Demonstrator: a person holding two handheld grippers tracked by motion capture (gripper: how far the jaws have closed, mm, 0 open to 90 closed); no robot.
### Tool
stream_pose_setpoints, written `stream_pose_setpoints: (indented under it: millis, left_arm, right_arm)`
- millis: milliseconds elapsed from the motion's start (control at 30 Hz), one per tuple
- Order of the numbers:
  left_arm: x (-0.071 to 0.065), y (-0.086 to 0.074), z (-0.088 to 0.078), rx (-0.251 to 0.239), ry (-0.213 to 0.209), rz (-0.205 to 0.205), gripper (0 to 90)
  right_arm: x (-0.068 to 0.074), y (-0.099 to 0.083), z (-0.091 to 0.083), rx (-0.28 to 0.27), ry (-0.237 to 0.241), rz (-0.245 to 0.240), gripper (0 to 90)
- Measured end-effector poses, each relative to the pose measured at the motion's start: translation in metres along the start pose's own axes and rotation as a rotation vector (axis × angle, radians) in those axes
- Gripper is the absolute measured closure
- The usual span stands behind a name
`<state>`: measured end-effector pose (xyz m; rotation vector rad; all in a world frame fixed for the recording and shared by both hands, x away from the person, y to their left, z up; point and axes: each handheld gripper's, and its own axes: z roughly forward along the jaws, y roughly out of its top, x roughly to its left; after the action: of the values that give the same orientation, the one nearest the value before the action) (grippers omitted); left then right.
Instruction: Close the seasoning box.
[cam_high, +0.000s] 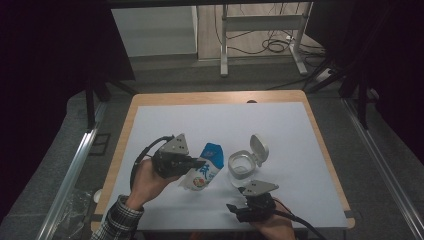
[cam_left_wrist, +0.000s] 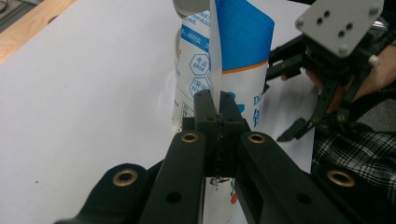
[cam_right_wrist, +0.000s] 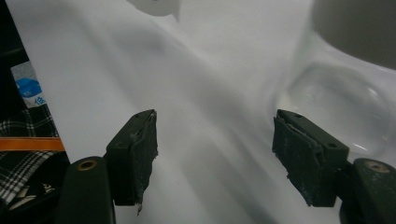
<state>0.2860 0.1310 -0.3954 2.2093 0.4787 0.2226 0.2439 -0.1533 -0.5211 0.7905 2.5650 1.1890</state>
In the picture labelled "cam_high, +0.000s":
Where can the white desk frame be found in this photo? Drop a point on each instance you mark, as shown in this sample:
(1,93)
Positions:
(263,22)

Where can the person's right hand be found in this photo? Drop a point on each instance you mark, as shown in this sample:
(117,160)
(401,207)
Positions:
(278,228)

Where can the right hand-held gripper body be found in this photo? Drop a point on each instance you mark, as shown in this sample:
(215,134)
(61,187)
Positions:
(258,208)

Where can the clear jug with white lid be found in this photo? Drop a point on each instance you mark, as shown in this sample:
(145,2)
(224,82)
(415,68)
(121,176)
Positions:
(241,165)

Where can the black square floor frame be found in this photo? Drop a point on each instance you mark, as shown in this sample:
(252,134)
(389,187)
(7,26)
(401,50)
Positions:
(91,150)

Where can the dark curtain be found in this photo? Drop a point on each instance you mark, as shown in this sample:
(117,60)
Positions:
(393,66)
(43,66)

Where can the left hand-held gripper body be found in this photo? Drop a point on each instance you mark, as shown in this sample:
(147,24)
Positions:
(170,160)

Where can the black metal stand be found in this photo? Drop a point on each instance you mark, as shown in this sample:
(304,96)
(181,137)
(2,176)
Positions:
(361,100)
(90,103)

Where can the blue and white milk bag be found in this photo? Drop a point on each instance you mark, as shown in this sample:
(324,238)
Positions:
(205,170)

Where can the white table sheet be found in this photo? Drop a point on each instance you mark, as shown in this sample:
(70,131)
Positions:
(220,126)

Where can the white power strip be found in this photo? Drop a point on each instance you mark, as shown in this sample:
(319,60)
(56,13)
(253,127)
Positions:
(323,75)

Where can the white panel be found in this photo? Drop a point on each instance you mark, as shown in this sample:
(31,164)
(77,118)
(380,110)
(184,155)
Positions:
(153,31)

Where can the clear plastic bag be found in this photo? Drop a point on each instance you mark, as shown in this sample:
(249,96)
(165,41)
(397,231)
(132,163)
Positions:
(73,213)

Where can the aluminium rail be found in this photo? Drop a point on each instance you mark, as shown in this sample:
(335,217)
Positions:
(71,173)
(383,166)

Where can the person's left hand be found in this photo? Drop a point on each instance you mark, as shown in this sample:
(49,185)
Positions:
(146,185)

